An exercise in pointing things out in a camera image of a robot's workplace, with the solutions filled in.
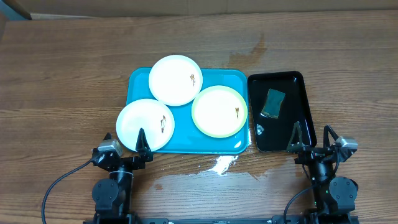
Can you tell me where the green yellow sponge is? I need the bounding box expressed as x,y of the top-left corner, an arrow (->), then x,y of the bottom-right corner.
261,88 -> 285,119

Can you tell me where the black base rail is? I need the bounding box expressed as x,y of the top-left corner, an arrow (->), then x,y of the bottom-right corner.
83,214 -> 360,224

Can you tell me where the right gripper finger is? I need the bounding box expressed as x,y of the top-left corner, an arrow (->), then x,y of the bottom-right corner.
286,121 -> 303,152
323,125 -> 339,147

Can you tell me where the white plate top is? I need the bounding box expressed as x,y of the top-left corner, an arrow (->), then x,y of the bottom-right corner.
149,55 -> 203,106

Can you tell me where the white plate lower left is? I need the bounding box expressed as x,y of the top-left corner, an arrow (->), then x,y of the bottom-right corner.
116,99 -> 175,151

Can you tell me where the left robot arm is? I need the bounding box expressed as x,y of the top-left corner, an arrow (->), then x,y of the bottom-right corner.
91,129 -> 153,224

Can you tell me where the yellow-green plate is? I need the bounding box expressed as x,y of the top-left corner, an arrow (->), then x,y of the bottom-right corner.
192,85 -> 248,138

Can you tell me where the teal plastic tray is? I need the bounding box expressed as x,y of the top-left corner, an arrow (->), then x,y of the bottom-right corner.
126,67 -> 250,154

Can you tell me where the white plate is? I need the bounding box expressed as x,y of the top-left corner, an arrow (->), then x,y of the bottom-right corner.
149,55 -> 203,106
116,99 -> 175,151

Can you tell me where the black plastic tray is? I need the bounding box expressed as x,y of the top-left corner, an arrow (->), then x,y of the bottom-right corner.
248,71 -> 317,152

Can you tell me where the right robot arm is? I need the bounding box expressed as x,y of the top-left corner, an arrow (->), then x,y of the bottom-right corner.
283,121 -> 359,223

